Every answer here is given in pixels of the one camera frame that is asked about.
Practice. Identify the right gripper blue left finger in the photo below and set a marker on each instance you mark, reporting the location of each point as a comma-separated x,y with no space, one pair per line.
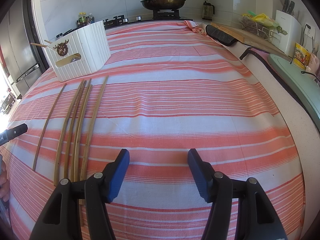
60,217

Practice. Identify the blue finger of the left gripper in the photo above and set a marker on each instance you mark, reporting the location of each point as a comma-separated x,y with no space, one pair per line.
10,134

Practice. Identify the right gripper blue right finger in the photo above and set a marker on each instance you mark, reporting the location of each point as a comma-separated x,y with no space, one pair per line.
257,218

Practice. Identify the person's left hand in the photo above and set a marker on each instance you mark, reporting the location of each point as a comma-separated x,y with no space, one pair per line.
5,185

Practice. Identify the grey refrigerator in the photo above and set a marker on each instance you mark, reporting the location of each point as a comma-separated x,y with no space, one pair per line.
24,62

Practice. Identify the cream utensil holder box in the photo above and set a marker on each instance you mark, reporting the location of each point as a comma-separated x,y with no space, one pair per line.
90,42

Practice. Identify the condiment bottles group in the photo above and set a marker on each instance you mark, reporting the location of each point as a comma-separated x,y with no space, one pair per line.
84,19

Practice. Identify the pink striped tablecloth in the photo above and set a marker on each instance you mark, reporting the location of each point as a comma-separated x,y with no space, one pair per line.
166,89

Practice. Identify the yellow snack packet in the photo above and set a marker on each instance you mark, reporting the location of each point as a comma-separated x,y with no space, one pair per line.
301,57

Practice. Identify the wooden cutting board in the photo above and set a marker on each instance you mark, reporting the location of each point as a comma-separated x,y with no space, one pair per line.
251,40

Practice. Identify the white knife block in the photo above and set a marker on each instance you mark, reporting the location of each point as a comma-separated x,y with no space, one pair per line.
290,33

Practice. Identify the black gas cooktop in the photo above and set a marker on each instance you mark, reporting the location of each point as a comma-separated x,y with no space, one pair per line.
171,15

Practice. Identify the wok with glass lid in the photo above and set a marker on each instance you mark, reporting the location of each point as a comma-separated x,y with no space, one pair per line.
162,4

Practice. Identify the dark glass kettle jug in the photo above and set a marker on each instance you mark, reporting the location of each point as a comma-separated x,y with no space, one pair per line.
208,11

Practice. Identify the wire basket with bags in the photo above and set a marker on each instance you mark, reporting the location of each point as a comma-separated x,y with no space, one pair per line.
262,26

